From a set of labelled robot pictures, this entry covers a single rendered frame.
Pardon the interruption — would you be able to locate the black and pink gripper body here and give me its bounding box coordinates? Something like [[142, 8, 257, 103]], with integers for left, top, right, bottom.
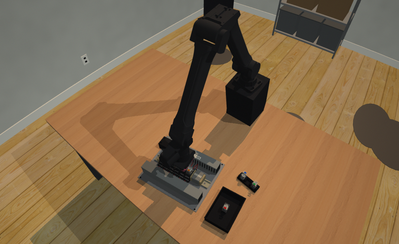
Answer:
[[173, 148, 195, 170]]

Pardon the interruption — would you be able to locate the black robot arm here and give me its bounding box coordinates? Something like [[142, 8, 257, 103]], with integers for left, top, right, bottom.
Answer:
[[158, 4, 262, 168]]

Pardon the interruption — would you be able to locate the black rectangular rack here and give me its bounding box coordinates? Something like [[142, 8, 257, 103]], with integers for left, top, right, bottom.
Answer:
[[237, 174, 260, 193]]

